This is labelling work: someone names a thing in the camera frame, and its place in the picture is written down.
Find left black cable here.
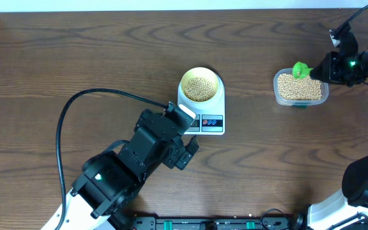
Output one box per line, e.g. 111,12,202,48
54,88,169,230

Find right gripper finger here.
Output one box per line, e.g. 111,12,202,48
310,72,330,83
310,54,330,75

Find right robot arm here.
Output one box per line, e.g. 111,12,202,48
302,22,368,229

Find green plastic measuring scoop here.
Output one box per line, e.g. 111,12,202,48
292,61,312,79

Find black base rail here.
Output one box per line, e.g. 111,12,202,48
113,209,368,230

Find white digital kitchen scale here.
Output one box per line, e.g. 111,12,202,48
178,76,226,135

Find soybeans in yellow bowl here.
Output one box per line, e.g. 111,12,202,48
183,77,215,102

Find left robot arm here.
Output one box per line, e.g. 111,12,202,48
44,105,199,229

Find clear container of soybeans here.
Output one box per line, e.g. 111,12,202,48
273,68,329,107

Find yellow bowl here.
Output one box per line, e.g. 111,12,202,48
180,67,219,102

